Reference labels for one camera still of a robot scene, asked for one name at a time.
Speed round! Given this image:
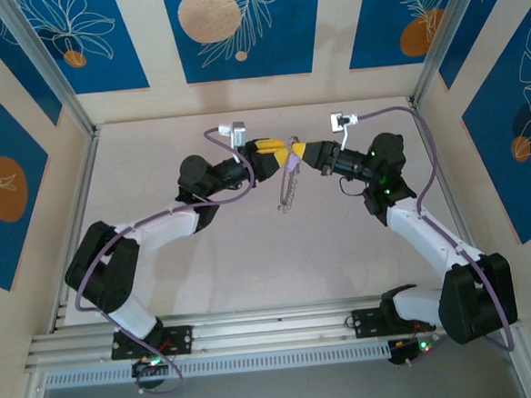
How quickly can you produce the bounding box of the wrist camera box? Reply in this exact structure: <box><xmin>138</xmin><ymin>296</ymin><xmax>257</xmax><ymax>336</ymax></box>
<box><xmin>216</xmin><ymin>120</ymin><xmax>250</xmax><ymax>150</ymax></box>
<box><xmin>329</xmin><ymin>111</ymin><xmax>362</xmax><ymax>134</ymax></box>

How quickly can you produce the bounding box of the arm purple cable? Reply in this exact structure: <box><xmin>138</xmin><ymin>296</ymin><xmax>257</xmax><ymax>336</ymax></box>
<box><xmin>62</xmin><ymin>124</ymin><xmax>273</xmax><ymax>398</ymax></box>
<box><xmin>345</xmin><ymin>98</ymin><xmax>516</xmax><ymax>363</ymax></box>

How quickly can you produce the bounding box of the metal keyring with split rings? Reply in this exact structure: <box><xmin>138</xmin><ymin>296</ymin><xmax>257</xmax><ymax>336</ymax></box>
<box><xmin>271</xmin><ymin>134</ymin><xmax>306</xmax><ymax>215</ymax></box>

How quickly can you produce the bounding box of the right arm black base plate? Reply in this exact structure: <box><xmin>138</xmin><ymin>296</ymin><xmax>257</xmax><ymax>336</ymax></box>
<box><xmin>351</xmin><ymin>302</ymin><xmax>438</xmax><ymax>341</ymax></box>

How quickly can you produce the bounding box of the aluminium side rail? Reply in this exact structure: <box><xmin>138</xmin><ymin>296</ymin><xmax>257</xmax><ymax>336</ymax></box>
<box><xmin>35</xmin><ymin>124</ymin><xmax>115</xmax><ymax>334</ymax></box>
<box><xmin>406</xmin><ymin>92</ymin><xmax>493</xmax><ymax>296</ymax></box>

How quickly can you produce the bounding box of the long aluminium base rail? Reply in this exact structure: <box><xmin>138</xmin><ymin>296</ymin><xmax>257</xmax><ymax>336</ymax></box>
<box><xmin>21</xmin><ymin>287</ymin><xmax>525</xmax><ymax>374</ymax></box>

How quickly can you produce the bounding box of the aluminium frame post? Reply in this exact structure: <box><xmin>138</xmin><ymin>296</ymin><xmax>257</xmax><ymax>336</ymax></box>
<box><xmin>403</xmin><ymin>0</ymin><xmax>499</xmax><ymax>109</ymax></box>
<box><xmin>0</xmin><ymin>0</ymin><xmax>99</xmax><ymax>142</ymax></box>

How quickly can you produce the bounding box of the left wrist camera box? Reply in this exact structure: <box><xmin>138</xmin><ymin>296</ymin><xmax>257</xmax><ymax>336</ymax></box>
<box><xmin>216</xmin><ymin>120</ymin><xmax>250</xmax><ymax>150</ymax></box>

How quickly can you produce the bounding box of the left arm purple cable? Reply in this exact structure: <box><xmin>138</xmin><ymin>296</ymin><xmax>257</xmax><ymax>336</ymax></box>
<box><xmin>62</xmin><ymin>124</ymin><xmax>273</xmax><ymax>398</ymax></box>

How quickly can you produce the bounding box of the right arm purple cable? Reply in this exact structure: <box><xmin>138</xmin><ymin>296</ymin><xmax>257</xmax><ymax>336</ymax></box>
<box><xmin>345</xmin><ymin>98</ymin><xmax>516</xmax><ymax>363</ymax></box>

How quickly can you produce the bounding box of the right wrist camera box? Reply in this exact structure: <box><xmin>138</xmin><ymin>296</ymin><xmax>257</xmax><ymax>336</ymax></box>
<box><xmin>329</xmin><ymin>111</ymin><xmax>362</xmax><ymax>134</ymax></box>

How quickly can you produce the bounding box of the slotted grey cable duct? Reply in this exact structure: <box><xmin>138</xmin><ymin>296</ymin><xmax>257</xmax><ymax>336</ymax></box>
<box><xmin>42</xmin><ymin>340</ymin><xmax>393</xmax><ymax>390</ymax></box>

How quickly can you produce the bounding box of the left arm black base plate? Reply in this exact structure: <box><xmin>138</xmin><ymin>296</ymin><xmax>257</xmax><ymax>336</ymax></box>
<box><xmin>109</xmin><ymin>323</ymin><xmax>196</xmax><ymax>362</ymax></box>

